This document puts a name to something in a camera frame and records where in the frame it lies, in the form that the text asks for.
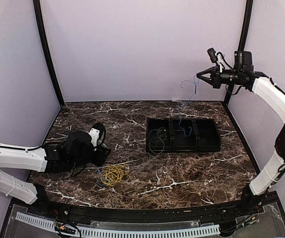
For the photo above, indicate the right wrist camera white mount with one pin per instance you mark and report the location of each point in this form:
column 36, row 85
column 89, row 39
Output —
column 215, row 59

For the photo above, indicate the white slotted cable duct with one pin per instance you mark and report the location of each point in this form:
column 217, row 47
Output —
column 190, row 229

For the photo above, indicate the black curved front rail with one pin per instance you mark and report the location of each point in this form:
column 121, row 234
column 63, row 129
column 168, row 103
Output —
column 224, row 212

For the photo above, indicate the black three-compartment tray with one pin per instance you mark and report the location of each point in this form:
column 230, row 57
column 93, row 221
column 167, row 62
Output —
column 182, row 135

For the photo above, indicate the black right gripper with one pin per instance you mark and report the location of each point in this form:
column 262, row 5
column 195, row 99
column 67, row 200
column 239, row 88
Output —
column 216, row 81

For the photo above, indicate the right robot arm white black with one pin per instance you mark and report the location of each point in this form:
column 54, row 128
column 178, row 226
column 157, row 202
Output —
column 245, row 76

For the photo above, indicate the black frame post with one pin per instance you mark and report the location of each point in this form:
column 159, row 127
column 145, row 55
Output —
column 46, row 51
column 241, row 46

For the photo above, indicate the right black frame post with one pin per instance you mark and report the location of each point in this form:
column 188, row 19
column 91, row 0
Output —
column 241, row 46

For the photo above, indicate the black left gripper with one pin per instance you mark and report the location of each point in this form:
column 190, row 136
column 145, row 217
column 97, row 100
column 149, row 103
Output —
column 101, row 156

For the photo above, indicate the left black frame post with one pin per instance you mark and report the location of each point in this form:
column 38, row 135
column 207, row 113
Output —
column 46, row 51

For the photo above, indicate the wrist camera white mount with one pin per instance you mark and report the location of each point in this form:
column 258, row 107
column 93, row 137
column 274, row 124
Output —
column 98, row 134
column 215, row 59

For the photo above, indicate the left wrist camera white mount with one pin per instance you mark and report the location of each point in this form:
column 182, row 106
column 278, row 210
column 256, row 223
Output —
column 98, row 134

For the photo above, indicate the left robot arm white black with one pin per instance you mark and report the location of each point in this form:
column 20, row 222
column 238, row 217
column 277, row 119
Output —
column 78, row 150

